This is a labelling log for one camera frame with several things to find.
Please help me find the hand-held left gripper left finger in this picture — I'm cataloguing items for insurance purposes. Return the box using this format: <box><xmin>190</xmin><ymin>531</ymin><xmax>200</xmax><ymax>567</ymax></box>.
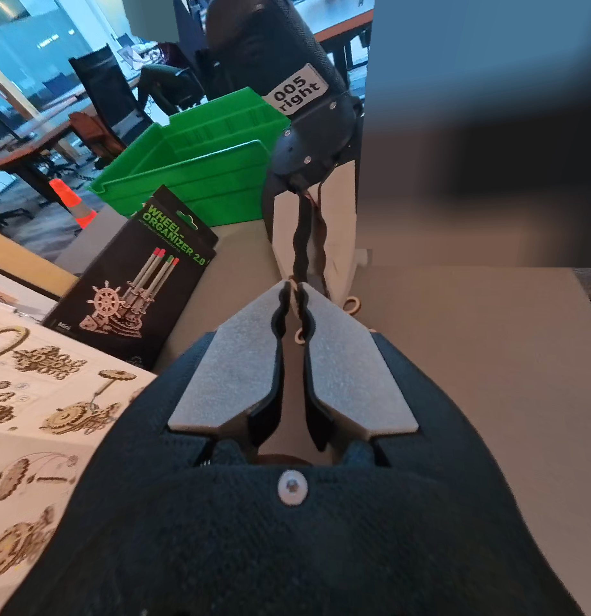
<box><xmin>168</xmin><ymin>281</ymin><xmax>291</xmax><ymax>448</ymax></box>

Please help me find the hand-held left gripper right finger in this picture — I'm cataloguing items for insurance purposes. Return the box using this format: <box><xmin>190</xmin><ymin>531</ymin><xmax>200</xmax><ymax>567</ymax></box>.
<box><xmin>298</xmin><ymin>281</ymin><xmax>420</xmax><ymax>452</ymax></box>

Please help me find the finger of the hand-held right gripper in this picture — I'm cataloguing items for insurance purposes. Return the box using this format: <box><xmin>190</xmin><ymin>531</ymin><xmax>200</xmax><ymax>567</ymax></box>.
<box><xmin>317</xmin><ymin>158</ymin><xmax>359</xmax><ymax>303</ymax></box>
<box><xmin>262</xmin><ymin>174</ymin><xmax>316</xmax><ymax>286</ymax></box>

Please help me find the wooden model assembly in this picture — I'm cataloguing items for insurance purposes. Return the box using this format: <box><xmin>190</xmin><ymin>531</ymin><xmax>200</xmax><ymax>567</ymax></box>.
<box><xmin>294</xmin><ymin>296</ymin><xmax>377</xmax><ymax>346</ymax></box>

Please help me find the black model kit box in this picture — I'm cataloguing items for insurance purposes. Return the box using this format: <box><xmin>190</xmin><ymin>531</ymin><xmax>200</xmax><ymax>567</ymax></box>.
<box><xmin>42</xmin><ymin>185</ymin><xmax>219</xmax><ymax>370</ymax></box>

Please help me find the green plastic bin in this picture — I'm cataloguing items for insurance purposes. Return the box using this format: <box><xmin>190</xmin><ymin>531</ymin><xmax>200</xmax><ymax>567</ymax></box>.
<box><xmin>167</xmin><ymin>87</ymin><xmax>292</xmax><ymax>151</ymax></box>
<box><xmin>86</xmin><ymin>139</ymin><xmax>273</xmax><ymax>228</ymax></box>

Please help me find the orange-edged office desk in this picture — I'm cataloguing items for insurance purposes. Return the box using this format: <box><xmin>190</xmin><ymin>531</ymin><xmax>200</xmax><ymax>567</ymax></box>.
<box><xmin>295</xmin><ymin>0</ymin><xmax>374</xmax><ymax>45</ymax></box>

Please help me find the printed instruction sheet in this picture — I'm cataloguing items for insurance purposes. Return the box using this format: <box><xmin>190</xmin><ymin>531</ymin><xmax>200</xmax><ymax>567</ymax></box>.
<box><xmin>0</xmin><ymin>269</ymin><xmax>158</xmax><ymax>616</ymax></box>

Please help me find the dark green office chair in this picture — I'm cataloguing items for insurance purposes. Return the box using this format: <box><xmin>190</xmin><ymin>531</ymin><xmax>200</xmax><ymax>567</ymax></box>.
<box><xmin>138</xmin><ymin>64</ymin><xmax>205</xmax><ymax>116</ymax></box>

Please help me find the black mesh office chair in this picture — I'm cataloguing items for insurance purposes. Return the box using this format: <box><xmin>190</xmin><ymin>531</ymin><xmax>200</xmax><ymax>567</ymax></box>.
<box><xmin>68</xmin><ymin>45</ymin><xmax>154</xmax><ymax>157</ymax></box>

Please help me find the brown chair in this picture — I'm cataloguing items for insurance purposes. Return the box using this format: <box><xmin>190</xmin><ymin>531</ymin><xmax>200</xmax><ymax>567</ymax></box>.
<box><xmin>68</xmin><ymin>113</ymin><xmax>126</xmax><ymax>156</ymax></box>

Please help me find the orange traffic cone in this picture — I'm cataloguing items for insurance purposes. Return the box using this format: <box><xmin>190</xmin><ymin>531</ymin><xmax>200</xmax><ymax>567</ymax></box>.
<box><xmin>49</xmin><ymin>178</ymin><xmax>99</xmax><ymax>230</ymax></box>

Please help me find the tan flat board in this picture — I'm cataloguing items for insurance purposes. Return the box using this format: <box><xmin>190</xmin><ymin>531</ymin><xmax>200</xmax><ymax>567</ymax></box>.
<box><xmin>0</xmin><ymin>226</ymin><xmax>80</xmax><ymax>300</ymax></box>

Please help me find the wooden office desk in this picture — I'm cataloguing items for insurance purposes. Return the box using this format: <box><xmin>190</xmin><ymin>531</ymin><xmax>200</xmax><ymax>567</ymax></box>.
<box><xmin>0</xmin><ymin>98</ymin><xmax>102</xmax><ymax>170</ymax></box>

